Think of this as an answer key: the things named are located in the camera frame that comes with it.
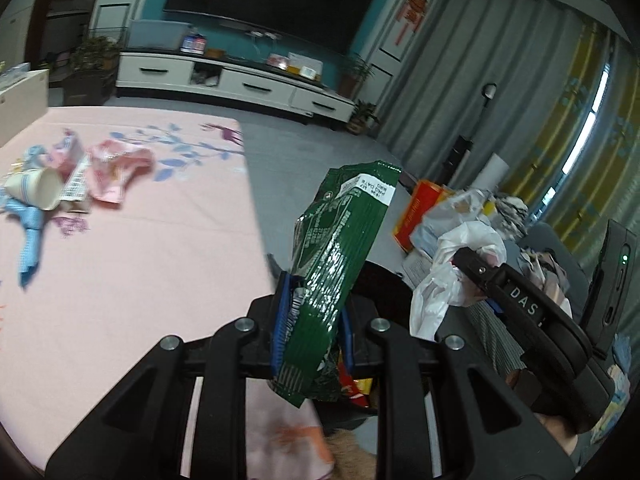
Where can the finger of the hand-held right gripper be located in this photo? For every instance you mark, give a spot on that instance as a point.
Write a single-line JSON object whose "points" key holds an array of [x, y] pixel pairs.
{"points": [[477, 265]]}

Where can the grey curtain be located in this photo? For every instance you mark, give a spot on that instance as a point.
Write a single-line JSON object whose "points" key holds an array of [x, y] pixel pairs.
{"points": [[475, 60]]}

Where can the small printed cardboard box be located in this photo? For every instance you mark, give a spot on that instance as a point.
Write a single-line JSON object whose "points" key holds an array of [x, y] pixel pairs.
{"points": [[75, 182]]}

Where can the white television cabinet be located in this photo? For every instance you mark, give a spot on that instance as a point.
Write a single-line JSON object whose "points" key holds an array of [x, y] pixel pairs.
{"points": [[250, 82]]}

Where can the black television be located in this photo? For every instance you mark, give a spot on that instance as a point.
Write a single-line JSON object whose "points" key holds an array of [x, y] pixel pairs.
{"points": [[270, 0]]}

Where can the clear blue-edged plastic wrapper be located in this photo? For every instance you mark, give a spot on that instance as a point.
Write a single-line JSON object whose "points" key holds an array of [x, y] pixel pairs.
{"points": [[35, 155]]}

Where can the pink snack wrapper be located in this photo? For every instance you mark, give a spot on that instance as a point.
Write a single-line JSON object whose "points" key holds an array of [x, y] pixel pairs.
{"points": [[70, 152], [115, 170]]}

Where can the red wall decoration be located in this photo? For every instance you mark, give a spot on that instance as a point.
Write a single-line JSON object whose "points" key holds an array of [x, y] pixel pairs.
{"points": [[412, 10]]}

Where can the orange cardboard box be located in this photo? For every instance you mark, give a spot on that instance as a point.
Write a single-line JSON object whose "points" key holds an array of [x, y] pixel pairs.
{"points": [[412, 215]]}

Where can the red yellow snack wrapper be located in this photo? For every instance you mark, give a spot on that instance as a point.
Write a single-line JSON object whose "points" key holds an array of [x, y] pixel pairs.
{"points": [[357, 390]]}

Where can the green snack bag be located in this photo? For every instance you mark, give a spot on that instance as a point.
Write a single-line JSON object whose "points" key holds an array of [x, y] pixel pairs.
{"points": [[335, 255]]}

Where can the black floor lamp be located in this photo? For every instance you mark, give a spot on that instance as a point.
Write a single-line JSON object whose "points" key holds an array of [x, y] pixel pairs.
{"points": [[489, 91]]}

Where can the brown fuzzy object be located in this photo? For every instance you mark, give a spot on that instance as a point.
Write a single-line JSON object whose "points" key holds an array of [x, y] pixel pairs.
{"points": [[350, 455]]}

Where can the knotted blue plastic bag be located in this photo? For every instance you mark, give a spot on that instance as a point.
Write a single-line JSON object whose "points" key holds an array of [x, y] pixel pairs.
{"points": [[30, 240]]}

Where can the black trash bin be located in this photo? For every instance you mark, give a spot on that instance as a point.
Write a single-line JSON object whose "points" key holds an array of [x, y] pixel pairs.
{"points": [[390, 295]]}

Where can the striped white paper cup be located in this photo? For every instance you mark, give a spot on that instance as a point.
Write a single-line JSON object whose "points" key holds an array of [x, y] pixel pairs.
{"points": [[35, 187]]}

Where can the person's right hand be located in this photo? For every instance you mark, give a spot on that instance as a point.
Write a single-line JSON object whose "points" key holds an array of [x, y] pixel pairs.
{"points": [[522, 385]]}

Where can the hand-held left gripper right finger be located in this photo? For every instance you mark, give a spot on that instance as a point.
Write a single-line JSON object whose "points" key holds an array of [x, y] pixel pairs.
{"points": [[348, 345]]}

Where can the small potted plant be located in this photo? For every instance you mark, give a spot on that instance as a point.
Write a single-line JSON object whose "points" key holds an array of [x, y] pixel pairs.
{"points": [[357, 72], [362, 117]]}

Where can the yellow patterned curtain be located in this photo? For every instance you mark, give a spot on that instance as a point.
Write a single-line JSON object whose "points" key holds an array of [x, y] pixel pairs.
{"points": [[575, 135]]}

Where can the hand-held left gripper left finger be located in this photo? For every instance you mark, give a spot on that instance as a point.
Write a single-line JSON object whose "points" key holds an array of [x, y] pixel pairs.
{"points": [[282, 310]]}

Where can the black device with green light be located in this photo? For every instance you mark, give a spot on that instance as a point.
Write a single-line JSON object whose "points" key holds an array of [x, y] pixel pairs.
{"points": [[615, 280]]}

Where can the pile of clothes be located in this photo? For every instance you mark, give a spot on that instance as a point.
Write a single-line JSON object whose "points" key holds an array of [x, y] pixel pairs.
{"points": [[542, 270]]}

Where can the red yellow gift boxes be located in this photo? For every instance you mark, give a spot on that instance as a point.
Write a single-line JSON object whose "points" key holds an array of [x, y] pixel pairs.
{"points": [[295, 65]]}

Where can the white cardboard box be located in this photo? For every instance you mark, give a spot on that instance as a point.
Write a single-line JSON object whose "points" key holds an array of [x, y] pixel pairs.
{"points": [[25, 105]]}

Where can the white plastic bag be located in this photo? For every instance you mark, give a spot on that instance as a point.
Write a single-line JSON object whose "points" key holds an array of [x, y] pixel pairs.
{"points": [[435, 290]]}

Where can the large potted plant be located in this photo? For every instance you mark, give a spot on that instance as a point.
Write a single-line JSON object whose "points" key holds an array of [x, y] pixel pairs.
{"points": [[92, 60]]}

